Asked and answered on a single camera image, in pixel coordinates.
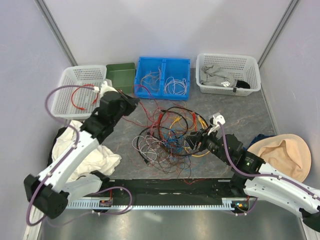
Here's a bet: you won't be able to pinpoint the tangled cable pile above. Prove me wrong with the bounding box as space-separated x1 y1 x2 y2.
131 99 216 183

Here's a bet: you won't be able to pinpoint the white cloth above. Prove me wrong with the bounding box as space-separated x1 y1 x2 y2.
47 127 122 182

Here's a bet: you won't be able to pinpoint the red thin wire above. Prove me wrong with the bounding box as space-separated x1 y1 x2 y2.
119 84 166 131

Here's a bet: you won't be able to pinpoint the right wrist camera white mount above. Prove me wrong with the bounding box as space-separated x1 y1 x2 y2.
207 112 226 135

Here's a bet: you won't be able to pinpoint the left grey aluminium post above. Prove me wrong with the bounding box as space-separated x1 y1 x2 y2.
34 0 78 66

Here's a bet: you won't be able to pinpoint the white thin cable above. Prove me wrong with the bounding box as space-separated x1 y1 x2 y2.
163 77 189 96

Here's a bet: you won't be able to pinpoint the blue divided plastic bin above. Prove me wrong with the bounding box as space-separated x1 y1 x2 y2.
134 56 191 101

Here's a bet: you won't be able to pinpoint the pink orange thin wire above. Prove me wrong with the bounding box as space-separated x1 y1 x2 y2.
138 64 162 91

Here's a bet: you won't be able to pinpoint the grey adidas sweatshirt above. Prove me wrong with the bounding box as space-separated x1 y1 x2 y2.
199 64 237 88

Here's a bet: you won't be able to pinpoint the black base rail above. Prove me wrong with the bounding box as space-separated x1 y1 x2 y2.
100 178 247 207

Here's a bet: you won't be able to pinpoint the thick red cable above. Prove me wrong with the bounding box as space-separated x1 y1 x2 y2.
71 83 101 111

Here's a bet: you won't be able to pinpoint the black cloth in basket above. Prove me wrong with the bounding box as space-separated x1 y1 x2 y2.
236 80 251 89

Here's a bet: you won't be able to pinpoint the empty white basket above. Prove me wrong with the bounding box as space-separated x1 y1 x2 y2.
50 65 107 120

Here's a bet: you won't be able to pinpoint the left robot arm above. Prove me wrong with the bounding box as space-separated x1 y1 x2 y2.
23 90 140 219

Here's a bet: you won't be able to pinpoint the yellow ethernet cable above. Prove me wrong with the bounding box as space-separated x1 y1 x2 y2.
169 115 211 158

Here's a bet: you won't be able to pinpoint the light blue cable duct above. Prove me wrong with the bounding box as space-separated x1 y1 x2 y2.
64 198 238 210

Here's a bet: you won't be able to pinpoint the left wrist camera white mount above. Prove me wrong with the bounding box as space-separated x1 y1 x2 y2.
93 79 117 98

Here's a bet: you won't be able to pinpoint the beige bucket hat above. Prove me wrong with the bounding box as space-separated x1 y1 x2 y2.
248 134 312 183

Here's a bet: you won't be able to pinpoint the blue cloth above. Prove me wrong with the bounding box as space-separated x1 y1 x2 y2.
248 133 275 147

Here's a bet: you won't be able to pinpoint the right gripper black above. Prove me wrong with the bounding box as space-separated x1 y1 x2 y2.
182 124 232 165

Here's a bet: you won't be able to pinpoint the white basket with clothes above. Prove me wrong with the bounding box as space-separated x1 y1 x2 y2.
195 53 261 97

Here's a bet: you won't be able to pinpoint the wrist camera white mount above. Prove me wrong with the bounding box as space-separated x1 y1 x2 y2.
93 79 117 98
207 112 226 135

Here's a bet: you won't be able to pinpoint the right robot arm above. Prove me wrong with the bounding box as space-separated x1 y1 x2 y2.
185 129 320 232

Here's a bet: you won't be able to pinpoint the grey aluminium corner post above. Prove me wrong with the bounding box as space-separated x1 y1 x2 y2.
257 0 301 68

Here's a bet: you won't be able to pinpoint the green plastic box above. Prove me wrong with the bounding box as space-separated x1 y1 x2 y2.
106 62 136 94

